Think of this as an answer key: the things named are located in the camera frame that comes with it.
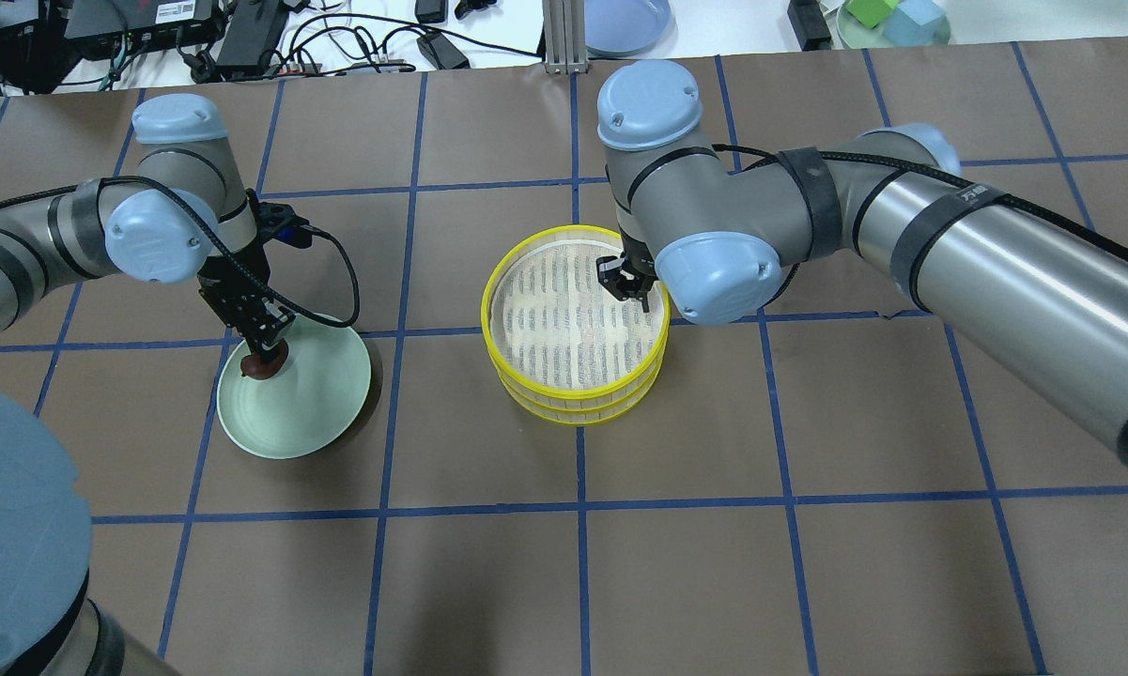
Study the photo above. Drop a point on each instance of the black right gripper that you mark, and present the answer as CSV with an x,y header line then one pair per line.
x,y
623,274

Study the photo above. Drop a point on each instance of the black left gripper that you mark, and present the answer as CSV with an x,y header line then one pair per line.
x,y
236,288

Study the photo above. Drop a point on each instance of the brown bun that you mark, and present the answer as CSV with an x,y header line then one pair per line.
x,y
263,365

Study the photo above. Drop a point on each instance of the yellow steamer layer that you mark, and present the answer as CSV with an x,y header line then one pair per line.
x,y
587,410
573,314

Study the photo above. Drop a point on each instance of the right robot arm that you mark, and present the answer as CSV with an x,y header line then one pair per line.
x,y
1045,297

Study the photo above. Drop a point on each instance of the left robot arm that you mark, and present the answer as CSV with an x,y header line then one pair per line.
x,y
185,214

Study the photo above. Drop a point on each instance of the white steamer cloth liner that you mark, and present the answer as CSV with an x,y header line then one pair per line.
x,y
573,314

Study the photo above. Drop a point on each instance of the pale green plate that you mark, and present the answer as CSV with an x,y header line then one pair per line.
x,y
312,400

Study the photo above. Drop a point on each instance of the blue plate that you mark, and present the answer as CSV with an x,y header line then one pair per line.
x,y
625,28

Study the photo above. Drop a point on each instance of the black power adapter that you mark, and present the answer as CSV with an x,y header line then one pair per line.
x,y
441,53

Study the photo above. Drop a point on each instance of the green bowl with blocks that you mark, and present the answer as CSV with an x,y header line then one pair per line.
x,y
857,37

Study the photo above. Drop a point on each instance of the green foam block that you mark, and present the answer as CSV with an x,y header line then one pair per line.
x,y
870,13

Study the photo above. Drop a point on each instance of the blue foam block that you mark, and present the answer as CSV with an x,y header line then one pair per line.
x,y
914,23

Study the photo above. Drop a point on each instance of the aluminium frame post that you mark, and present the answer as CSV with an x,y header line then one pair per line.
x,y
564,33

